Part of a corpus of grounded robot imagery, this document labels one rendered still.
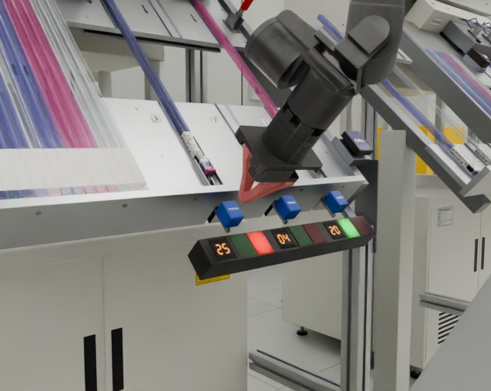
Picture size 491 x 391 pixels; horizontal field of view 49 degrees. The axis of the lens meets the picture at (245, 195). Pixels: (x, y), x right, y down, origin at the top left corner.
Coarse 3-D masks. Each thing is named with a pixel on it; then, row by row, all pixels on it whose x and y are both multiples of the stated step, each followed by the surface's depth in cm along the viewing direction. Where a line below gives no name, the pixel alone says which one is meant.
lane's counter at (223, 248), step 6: (210, 240) 68; (216, 240) 69; (222, 240) 69; (216, 246) 68; (222, 246) 68; (228, 246) 69; (216, 252) 67; (222, 252) 68; (228, 252) 68; (222, 258) 67; (228, 258) 67
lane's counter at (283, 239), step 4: (272, 232) 75; (276, 232) 75; (280, 232) 76; (284, 232) 76; (276, 236) 75; (280, 236) 75; (284, 236) 76; (288, 236) 76; (276, 240) 74; (280, 240) 75; (284, 240) 75; (288, 240) 75; (292, 240) 76; (280, 244) 74; (284, 244) 74; (288, 244) 75; (292, 244) 75; (284, 248) 74
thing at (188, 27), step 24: (72, 0) 89; (96, 0) 93; (120, 0) 97; (144, 0) 101; (168, 0) 106; (216, 0) 117; (72, 24) 85; (96, 24) 88; (144, 24) 95; (168, 24) 99; (192, 24) 104; (192, 48) 107; (216, 48) 111; (240, 48) 108
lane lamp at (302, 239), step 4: (292, 228) 78; (296, 228) 78; (300, 228) 79; (292, 232) 77; (296, 232) 78; (300, 232) 78; (304, 232) 78; (296, 236) 77; (300, 236) 77; (304, 236) 78; (308, 236) 78; (296, 240) 76; (300, 240) 77; (304, 240) 77; (308, 240) 78; (300, 244) 76; (304, 244) 77; (308, 244) 77; (312, 244) 77
